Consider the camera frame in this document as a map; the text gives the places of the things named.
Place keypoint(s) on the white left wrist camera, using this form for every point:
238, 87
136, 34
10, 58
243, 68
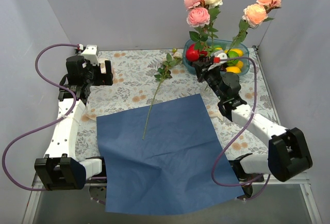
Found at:
91, 53

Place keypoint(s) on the pink rose stem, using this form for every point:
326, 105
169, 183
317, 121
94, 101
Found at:
253, 16
198, 15

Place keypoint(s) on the yellow lemon right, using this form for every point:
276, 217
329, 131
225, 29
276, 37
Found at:
239, 64

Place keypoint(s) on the green eucalyptus stem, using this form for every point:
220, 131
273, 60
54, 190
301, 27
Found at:
163, 73

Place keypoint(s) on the red apple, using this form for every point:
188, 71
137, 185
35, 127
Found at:
192, 54

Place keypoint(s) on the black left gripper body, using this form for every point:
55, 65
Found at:
103, 73

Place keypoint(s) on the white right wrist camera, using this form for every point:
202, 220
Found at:
219, 56

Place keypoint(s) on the clear glass vase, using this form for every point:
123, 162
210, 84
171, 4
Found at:
206, 90

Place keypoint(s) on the teal plastic fruit basket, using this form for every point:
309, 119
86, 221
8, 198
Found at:
218, 45

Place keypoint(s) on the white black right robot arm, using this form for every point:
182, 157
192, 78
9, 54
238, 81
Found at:
288, 153

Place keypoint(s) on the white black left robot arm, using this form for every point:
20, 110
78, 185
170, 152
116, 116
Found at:
59, 168

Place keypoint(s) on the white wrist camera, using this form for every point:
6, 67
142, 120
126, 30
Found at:
91, 53
219, 56

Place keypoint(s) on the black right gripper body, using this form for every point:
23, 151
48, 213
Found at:
204, 68

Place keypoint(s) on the yellow lemon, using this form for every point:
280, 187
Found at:
233, 69
239, 64
240, 52

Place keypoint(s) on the aluminium frame rail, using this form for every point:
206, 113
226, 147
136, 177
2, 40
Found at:
301, 178

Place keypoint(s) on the blue wrapping paper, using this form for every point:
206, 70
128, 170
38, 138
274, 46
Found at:
164, 160

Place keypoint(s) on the green lime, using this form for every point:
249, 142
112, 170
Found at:
232, 55

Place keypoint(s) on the floral patterned tablecloth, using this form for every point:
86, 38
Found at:
134, 86

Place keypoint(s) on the wrapped toilet paper roll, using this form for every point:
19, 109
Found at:
103, 67

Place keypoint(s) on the yellow lemon top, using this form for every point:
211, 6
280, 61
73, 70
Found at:
240, 52

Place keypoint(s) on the yellow lemon front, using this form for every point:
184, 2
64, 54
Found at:
233, 69

